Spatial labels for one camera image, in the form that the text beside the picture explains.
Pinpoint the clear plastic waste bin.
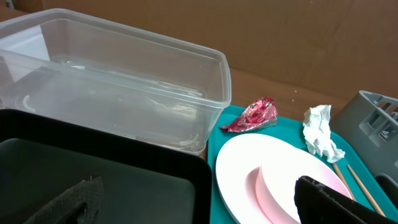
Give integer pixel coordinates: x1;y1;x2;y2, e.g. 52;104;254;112
1;9;231;155

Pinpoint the red foil snack wrapper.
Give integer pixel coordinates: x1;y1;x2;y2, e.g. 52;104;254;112
220;97;278;133

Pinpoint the grey dishwasher rack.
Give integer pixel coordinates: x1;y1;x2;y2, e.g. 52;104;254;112
331;90;397;205

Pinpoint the white tissue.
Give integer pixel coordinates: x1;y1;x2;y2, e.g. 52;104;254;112
302;105;345;164

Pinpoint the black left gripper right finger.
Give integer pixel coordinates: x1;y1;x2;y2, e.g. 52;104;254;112
294;175;397;224

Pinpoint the black plastic tray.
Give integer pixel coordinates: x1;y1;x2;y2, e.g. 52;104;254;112
1;109;212;223

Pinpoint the wooden chopstick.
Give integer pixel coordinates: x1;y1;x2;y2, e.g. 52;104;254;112
347;164;385;217
332;163;356;201

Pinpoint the teal serving tray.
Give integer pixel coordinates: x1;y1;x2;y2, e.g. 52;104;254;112
207;116;397;224

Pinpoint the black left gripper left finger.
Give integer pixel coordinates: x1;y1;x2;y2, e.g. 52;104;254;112
25;177;104;224

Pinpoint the large pink plate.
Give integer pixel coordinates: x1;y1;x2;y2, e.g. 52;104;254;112
216;133;351;219

